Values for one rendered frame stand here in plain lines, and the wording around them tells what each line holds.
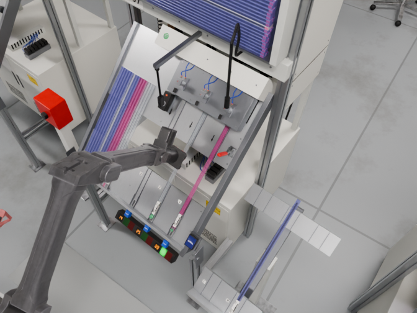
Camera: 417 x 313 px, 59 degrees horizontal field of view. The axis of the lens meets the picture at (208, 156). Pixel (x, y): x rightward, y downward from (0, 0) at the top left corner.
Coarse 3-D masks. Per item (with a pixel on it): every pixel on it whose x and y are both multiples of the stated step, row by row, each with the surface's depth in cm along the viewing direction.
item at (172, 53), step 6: (198, 30) 130; (192, 36) 128; (198, 36) 129; (186, 42) 126; (174, 48) 124; (180, 48) 125; (168, 54) 122; (174, 54) 124; (162, 60) 120; (168, 60) 123; (156, 66) 119
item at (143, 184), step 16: (128, 176) 160; (144, 176) 156; (160, 176) 153; (128, 192) 160; (144, 192) 156; (160, 192) 153; (176, 192) 150; (144, 208) 156; (160, 208) 153; (176, 208) 150; (192, 208) 147; (160, 224) 153; (192, 224) 147; (176, 240) 150
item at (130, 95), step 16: (128, 80) 158; (144, 80) 154; (112, 96) 161; (128, 96) 158; (144, 96) 154; (112, 112) 161; (128, 112) 158; (96, 128) 165; (112, 128) 162; (128, 128) 158; (96, 144) 165; (112, 144) 162
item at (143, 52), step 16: (144, 32) 155; (128, 48) 159; (144, 48) 155; (160, 48) 152; (128, 64) 159; (144, 64) 155; (176, 64) 149; (160, 80) 152; (144, 112) 156; (160, 112) 152; (176, 112) 149; (192, 112) 146; (256, 112) 135; (176, 128) 149; (192, 128) 146; (208, 128) 143; (224, 128) 140; (192, 144) 146; (208, 144) 143; (224, 144) 141; (224, 160) 141
